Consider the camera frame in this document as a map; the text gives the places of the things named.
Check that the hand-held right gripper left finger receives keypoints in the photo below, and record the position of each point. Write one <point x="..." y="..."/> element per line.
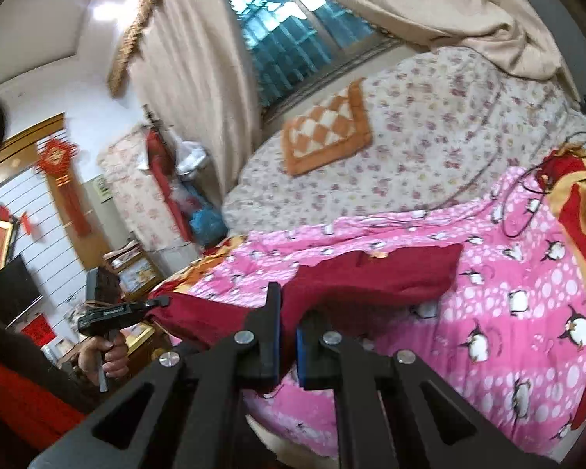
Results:
<point x="276" y="347"/>

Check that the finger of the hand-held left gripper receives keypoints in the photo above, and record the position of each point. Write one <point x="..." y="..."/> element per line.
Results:
<point x="156" y="303"/>

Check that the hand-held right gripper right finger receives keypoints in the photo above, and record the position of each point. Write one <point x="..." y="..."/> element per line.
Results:
<point x="303" y="356"/>

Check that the dark red sweater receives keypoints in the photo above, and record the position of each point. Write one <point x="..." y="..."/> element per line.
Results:
<point x="371" y="278"/>

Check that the person's left forearm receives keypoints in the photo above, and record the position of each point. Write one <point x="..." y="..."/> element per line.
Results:
<point x="24" y="347"/>

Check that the person's left hand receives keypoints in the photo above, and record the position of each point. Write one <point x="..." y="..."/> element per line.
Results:
<point x="117" y="356"/>

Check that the stack of picture frames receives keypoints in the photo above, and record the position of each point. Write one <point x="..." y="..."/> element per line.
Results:
<point x="136" y="273"/>

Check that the red paper box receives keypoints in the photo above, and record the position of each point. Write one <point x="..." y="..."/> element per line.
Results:
<point x="38" y="331"/>

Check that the blue plastic bag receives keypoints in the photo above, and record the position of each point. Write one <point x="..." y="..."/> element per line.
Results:
<point x="207" y="227"/>

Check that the black television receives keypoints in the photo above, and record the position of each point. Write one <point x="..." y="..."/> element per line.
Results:
<point x="10" y="288"/>

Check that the red hanging cloth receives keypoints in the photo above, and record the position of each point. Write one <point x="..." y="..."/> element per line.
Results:
<point x="163" y="180"/>

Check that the floral cloth cover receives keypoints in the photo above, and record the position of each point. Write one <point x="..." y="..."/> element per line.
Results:
<point x="127" y="180"/>

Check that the white plastic bag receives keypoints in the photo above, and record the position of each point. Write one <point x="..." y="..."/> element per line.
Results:
<point x="190" y="156"/>

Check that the red chinese knot ornament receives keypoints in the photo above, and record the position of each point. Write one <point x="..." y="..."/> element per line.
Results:
<point x="58" y="161"/>

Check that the pink penguin print blanket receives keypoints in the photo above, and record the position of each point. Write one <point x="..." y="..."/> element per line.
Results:
<point x="469" y="303"/>

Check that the orange checkered cushion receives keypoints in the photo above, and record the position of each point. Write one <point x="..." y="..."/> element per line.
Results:
<point x="322" y="127"/>

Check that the floral bed sheet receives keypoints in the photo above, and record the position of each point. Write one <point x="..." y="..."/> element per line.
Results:
<point x="420" y="132"/>

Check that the barred window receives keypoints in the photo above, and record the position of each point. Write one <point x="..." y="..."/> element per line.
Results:
<point x="293" y="24"/>

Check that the wooden door frame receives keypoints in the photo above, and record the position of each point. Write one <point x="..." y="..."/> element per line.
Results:
<point x="73" y="234"/>

